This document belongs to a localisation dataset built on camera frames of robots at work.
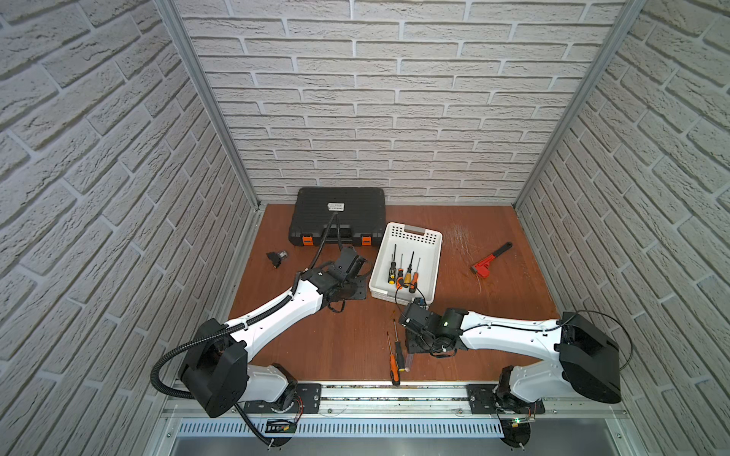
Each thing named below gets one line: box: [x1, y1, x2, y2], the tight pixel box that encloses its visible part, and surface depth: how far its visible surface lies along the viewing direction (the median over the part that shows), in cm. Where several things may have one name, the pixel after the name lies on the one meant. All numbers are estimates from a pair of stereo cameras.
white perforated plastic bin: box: [368, 221, 443, 305], surface depth 102 cm
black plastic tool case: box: [288, 187, 387, 247], surface depth 109 cm
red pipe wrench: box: [470, 241, 514, 286], surface depth 102 cm
